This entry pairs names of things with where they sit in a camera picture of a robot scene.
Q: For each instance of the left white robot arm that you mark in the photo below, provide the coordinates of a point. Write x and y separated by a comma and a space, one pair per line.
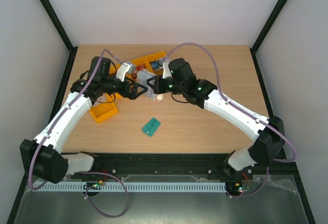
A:
42, 157

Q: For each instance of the teal VIP card stack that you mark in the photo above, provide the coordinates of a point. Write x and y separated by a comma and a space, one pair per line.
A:
151, 126

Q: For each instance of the white slotted cable duct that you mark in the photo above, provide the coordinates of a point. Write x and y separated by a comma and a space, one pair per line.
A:
160, 187

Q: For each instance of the black frame post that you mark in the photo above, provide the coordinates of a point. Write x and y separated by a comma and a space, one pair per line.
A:
57, 24
268, 25

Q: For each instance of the black aluminium frame rail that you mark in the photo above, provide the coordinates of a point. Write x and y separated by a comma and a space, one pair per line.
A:
211, 166

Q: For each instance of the yellow bin with black cards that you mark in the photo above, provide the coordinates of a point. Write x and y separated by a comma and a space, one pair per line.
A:
115, 86

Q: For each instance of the blue card stack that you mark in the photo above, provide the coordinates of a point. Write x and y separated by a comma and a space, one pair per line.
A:
156, 66

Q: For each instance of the yellow bin with red cards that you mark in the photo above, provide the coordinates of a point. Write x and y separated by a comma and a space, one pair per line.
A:
140, 64

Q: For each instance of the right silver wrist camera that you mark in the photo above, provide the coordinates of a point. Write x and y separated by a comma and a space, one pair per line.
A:
164, 62

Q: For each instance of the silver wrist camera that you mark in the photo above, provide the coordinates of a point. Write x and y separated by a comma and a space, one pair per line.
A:
125, 68
164, 62

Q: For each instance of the left black frame post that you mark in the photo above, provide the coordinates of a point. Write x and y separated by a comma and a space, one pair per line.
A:
57, 24

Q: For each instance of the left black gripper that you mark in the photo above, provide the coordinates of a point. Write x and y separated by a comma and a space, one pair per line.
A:
132, 95

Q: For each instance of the yellow bin with blue cards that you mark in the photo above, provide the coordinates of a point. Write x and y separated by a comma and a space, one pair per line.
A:
155, 56

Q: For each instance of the yellow bin with pink cards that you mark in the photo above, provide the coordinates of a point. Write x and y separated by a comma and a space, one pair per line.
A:
103, 111

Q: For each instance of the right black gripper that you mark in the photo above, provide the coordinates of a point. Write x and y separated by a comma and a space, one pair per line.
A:
159, 84

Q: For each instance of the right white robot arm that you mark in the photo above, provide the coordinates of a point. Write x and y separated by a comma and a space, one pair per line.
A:
265, 133

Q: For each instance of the red card stack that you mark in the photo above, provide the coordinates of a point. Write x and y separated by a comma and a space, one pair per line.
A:
136, 70

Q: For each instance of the right black frame post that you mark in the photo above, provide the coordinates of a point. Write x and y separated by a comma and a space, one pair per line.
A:
268, 25

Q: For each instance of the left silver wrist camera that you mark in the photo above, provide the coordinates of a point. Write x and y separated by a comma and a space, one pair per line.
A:
125, 68

